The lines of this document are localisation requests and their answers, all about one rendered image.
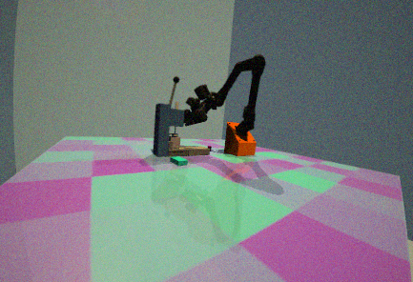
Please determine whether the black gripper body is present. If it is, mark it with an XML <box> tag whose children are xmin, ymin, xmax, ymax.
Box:
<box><xmin>185</xmin><ymin>102</ymin><xmax>208</xmax><ymax>122</ymax></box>

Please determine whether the green rectangular block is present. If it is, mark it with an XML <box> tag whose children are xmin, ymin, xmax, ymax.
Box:
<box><xmin>170</xmin><ymin>156</ymin><xmax>188</xmax><ymax>166</ymax></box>

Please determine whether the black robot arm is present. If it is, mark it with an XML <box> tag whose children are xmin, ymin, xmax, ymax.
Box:
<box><xmin>185</xmin><ymin>54</ymin><xmax>265</xmax><ymax>136</ymax></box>

